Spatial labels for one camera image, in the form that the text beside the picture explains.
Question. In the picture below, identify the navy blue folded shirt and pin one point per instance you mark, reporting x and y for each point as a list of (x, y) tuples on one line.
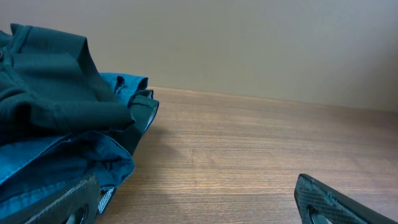
[(32, 170)]

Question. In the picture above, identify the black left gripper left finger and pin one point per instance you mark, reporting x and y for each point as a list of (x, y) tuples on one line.
[(76, 203)]

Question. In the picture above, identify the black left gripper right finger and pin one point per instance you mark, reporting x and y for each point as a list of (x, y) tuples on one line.
[(318, 203)]

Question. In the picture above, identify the dark green folded shirt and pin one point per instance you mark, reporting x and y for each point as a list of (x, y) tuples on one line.
[(50, 86)]

